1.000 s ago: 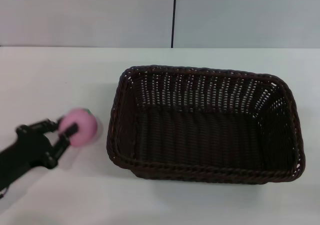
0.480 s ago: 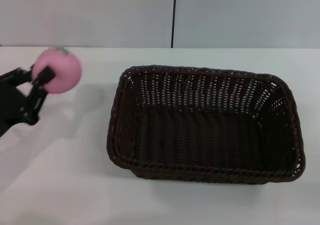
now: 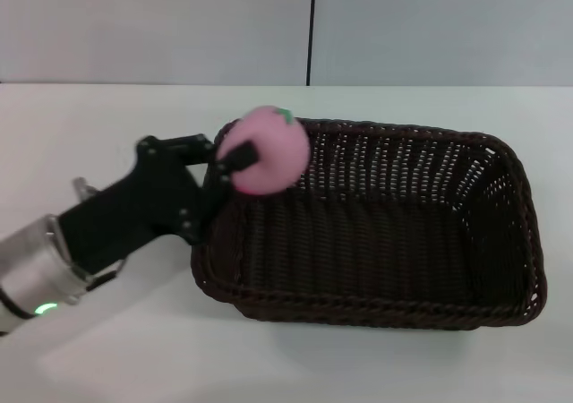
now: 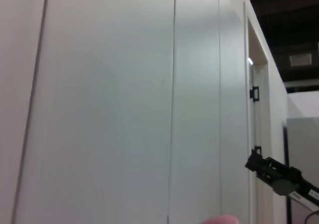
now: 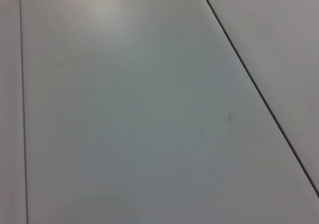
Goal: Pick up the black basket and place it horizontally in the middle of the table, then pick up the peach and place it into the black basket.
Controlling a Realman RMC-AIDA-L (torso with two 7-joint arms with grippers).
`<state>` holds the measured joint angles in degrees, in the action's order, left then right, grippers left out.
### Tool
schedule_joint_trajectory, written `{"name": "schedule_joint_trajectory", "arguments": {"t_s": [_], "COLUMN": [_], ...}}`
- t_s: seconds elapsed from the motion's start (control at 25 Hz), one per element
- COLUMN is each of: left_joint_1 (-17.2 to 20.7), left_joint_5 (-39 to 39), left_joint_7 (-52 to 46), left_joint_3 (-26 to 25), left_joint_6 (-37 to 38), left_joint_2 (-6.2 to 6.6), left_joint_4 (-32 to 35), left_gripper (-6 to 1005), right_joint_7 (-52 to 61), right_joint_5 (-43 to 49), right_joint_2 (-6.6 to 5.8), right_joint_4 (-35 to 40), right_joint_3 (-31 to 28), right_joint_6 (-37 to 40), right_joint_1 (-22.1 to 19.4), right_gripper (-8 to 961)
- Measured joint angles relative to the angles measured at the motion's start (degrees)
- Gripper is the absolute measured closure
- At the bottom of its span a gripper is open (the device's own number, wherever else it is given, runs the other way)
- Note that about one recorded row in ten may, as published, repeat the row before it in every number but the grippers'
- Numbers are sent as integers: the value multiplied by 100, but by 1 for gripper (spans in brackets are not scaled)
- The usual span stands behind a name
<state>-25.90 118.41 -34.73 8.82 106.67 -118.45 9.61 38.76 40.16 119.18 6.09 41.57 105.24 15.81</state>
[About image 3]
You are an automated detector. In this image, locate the black vertical wall strip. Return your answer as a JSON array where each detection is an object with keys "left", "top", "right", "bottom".
[{"left": 305, "top": 0, "right": 319, "bottom": 87}]

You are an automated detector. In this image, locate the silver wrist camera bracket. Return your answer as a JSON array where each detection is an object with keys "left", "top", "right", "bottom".
[{"left": 72, "top": 176, "right": 98, "bottom": 199}]

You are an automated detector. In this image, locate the dark brown woven basket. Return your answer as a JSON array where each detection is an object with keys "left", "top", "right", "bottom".
[{"left": 190, "top": 116, "right": 548, "bottom": 332}]

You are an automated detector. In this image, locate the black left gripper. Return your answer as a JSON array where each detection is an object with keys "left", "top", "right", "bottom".
[{"left": 57, "top": 133, "right": 261, "bottom": 276}]

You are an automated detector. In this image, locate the pink toy peach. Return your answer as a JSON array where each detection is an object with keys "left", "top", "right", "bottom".
[{"left": 222, "top": 105, "right": 311, "bottom": 196}]

